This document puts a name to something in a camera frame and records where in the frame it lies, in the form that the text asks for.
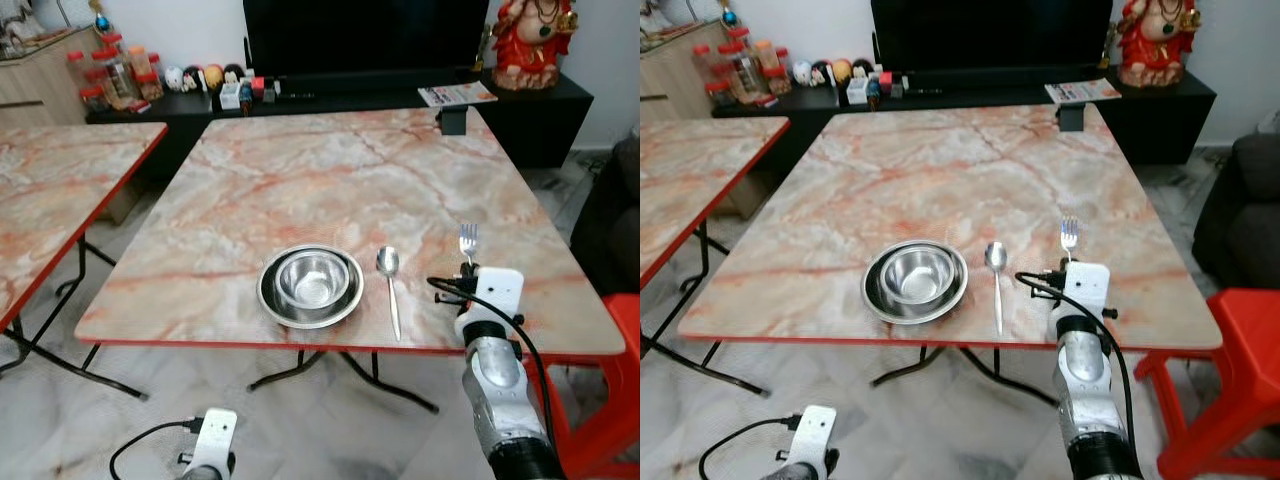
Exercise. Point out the small black box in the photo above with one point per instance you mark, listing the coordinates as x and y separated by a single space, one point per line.
454 121
1072 118

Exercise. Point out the black round figurine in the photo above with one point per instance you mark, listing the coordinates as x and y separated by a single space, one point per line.
235 75
863 69

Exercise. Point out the steel round plate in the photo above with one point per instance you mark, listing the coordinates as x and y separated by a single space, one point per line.
272 300
877 295

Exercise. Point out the black and white figurine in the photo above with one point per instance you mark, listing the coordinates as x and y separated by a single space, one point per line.
194 79
822 73

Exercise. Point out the steel bowl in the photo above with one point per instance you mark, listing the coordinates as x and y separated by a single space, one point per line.
919 275
314 280

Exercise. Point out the light wooden drawer cabinet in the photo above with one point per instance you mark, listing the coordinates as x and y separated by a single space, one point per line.
40 90
675 85

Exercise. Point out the printed magazine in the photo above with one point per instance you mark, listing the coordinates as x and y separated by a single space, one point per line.
1083 91
457 95

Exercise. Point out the silver metal spoon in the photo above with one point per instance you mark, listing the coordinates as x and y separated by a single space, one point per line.
996 257
388 262

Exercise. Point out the dark grey sofa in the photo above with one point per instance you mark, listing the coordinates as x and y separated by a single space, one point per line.
1240 215
612 220

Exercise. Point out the silver metal fork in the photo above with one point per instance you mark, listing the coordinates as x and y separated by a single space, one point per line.
468 240
1070 235

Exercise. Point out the large red lid jar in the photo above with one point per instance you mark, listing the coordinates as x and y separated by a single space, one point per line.
115 75
742 68

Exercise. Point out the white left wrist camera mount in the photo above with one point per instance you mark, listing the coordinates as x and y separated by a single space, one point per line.
216 440
815 437

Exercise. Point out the marble top folding table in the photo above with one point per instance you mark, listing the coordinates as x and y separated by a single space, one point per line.
60 190
340 190
960 180
700 180

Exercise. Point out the tall red lid jar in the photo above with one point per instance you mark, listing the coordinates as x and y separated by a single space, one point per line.
702 63
78 70

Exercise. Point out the orange lid plastic jar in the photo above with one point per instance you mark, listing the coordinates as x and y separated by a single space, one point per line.
766 55
139 62

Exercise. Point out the red plastic stool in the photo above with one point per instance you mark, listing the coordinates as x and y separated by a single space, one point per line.
1245 370
610 400

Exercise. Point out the black flat television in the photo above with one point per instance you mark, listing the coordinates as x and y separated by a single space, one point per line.
990 32
365 35

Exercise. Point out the small white box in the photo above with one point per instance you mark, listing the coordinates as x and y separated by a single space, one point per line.
231 96
858 92

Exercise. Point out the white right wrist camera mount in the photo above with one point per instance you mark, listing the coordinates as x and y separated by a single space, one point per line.
1087 290
497 293

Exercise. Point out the black television console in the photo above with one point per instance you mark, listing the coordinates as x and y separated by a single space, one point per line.
530 125
1160 125

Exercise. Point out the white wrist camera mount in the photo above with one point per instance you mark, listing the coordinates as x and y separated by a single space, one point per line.
216 440
497 293
1087 290
815 437

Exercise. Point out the white round figurine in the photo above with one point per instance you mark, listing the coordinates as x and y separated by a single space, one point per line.
802 74
174 80

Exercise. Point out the yellow round figurine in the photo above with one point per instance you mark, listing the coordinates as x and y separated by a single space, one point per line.
842 71
214 77

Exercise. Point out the red seated statue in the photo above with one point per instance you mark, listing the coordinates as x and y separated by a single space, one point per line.
533 45
1155 42

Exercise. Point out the small red lid jar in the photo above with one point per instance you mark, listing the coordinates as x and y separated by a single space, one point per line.
719 92
94 98
781 72
154 78

